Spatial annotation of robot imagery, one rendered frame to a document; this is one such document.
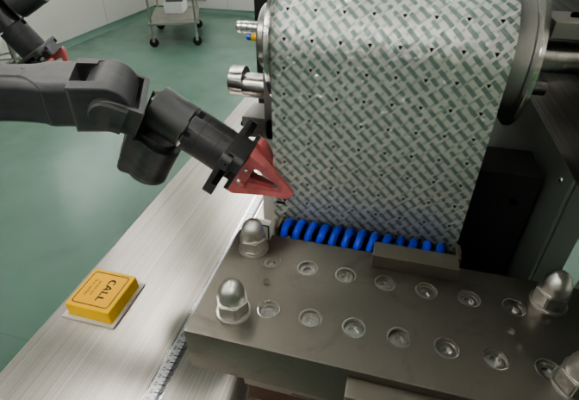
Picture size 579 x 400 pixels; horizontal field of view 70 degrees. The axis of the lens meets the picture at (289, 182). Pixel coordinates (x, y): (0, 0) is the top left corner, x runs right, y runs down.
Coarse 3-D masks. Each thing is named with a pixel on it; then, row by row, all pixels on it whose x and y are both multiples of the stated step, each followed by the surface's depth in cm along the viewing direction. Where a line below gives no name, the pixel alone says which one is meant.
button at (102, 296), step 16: (96, 272) 62; (112, 272) 62; (80, 288) 60; (96, 288) 60; (112, 288) 60; (128, 288) 60; (80, 304) 57; (96, 304) 57; (112, 304) 57; (96, 320) 58; (112, 320) 57
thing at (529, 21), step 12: (528, 0) 40; (528, 12) 39; (528, 24) 38; (528, 36) 38; (516, 48) 39; (528, 48) 38; (516, 60) 39; (528, 60) 39; (516, 72) 39; (516, 84) 40; (504, 96) 41; (516, 96) 41; (504, 108) 44
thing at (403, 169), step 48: (288, 96) 46; (288, 144) 50; (336, 144) 48; (384, 144) 46; (432, 144) 45; (480, 144) 44; (336, 192) 52; (384, 192) 50; (432, 192) 48; (432, 240) 52
